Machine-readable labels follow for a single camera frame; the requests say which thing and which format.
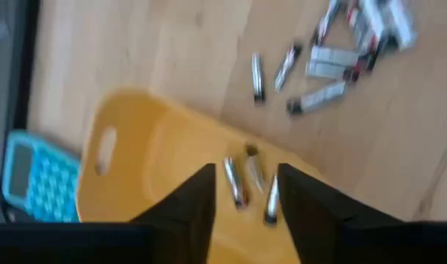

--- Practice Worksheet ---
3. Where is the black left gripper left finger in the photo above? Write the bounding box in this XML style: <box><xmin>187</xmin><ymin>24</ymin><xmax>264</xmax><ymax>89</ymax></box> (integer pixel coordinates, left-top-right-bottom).
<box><xmin>98</xmin><ymin>163</ymin><xmax>218</xmax><ymax>264</ymax></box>

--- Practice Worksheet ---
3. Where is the yellow plastic bin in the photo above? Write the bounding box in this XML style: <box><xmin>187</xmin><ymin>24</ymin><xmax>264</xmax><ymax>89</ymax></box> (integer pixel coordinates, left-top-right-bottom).
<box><xmin>75</xmin><ymin>87</ymin><xmax>329</xmax><ymax>264</ymax></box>

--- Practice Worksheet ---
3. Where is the silver battery with black end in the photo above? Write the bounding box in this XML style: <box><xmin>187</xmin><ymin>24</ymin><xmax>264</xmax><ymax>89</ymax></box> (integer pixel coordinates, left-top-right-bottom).
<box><xmin>250</xmin><ymin>51</ymin><xmax>267</xmax><ymax>105</ymax></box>
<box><xmin>273</xmin><ymin>43</ymin><xmax>303</xmax><ymax>93</ymax></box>
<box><xmin>386</xmin><ymin>0</ymin><xmax>419</xmax><ymax>51</ymax></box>
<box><xmin>286</xmin><ymin>81</ymin><xmax>347</xmax><ymax>116</ymax></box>
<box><xmin>305</xmin><ymin>61</ymin><xmax>361</xmax><ymax>83</ymax></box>
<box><xmin>310</xmin><ymin>45</ymin><xmax>375</xmax><ymax>70</ymax></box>
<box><xmin>311</xmin><ymin>0</ymin><xmax>342</xmax><ymax>45</ymax></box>
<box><xmin>245</xmin><ymin>144</ymin><xmax>265</xmax><ymax>194</ymax></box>
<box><xmin>263</xmin><ymin>175</ymin><xmax>281</xmax><ymax>226</ymax></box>
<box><xmin>349</xmin><ymin>0</ymin><xmax>388</xmax><ymax>56</ymax></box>
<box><xmin>222</xmin><ymin>156</ymin><xmax>248</xmax><ymax>210</ymax></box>

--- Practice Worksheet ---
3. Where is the blue calculator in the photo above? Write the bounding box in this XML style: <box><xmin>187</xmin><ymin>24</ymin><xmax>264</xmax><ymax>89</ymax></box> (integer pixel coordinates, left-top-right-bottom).
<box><xmin>1</xmin><ymin>129</ymin><xmax>82</xmax><ymax>224</ymax></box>

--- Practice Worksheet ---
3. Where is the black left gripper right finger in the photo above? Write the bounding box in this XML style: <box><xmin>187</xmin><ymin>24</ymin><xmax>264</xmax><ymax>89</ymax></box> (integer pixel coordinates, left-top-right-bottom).
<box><xmin>277</xmin><ymin>163</ymin><xmax>429</xmax><ymax>264</ymax></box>

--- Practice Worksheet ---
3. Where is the black metal table frame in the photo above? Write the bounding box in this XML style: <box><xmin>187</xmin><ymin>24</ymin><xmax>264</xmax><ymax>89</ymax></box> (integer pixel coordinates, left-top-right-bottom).
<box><xmin>9</xmin><ymin>0</ymin><xmax>42</xmax><ymax>130</ymax></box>

